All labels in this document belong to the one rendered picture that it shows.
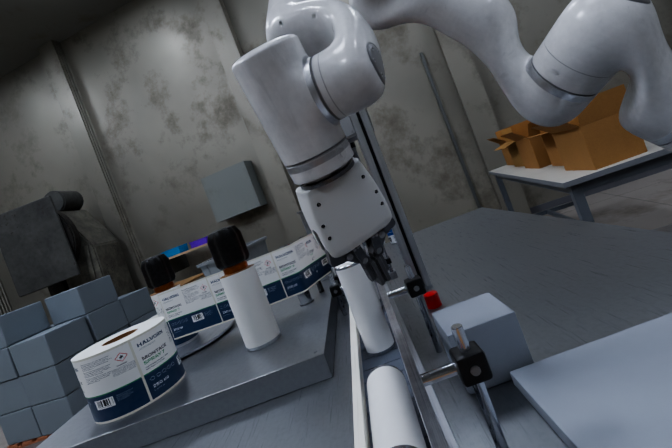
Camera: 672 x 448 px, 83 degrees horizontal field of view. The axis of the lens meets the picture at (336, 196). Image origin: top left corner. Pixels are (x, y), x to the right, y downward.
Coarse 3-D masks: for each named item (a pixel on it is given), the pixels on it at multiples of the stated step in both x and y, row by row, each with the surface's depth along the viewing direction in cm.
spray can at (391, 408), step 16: (384, 368) 48; (368, 384) 48; (384, 384) 45; (400, 384) 45; (368, 400) 46; (384, 400) 41; (400, 400) 41; (384, 416) 39; (400, 416) 38; (416, 416) 40; (384, 432) 36; (400, 432) 36; (416, 432) 36
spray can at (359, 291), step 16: (352, 272) 64; (352, 288) 64; (368, 288) 64; (352, 304) 64; (368, 304) 64; (368, 320) 64; (384, 320) 65; (368, 336) 64; (384, 336) 64; (368, 352) 65; (384, 352) 64
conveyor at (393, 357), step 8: (384, 312) 83; (360, 336) 75; (360, 344) 71; (392, 352) 63; (368, 360) 64; (376, 360) 63; (384, 360) 62; (392, 360) 61; (400, 360) 60; (368, 368) 61; (400, 368) 57; (408, 384) 52; (368, 408) 50; (416, 408) 47; (368, 416) 49; (368, 424) 47; (424, 432) 42
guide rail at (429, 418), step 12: (384, 288) 71; (384, 300) 64; (396, 324) 52; (396, 336) 49; (408, 348) 44; (408, 360) 42; (408, 372) 39; (420, 384) 36; (420, 396) 34; (420, 408) 33; (432, 408) 32; (432, 420) 31; (432, 432) 29; (432, 444) 28; (444, 444) 28
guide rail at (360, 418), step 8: (352, 320) 75; (352, 328) 71; (352, 336) 67; (352, 344) 64; (352, 352) 60; (360, 352) 63; (352, 360) 58; (360, 360) 59; (352, 368) 55; (360, 368) 56; (352, 376) 53; (360, 376) 53; (352, 384) 51; (360, 384) 50; (352, 392) 49; (360, 392) 48; (360, 400) 46; (360, 408) 45; (360, 416) 43; (360, 424) 42; (360, 432) 40; (368, 432) 43; (360, 440) 39; (368, 440) 41
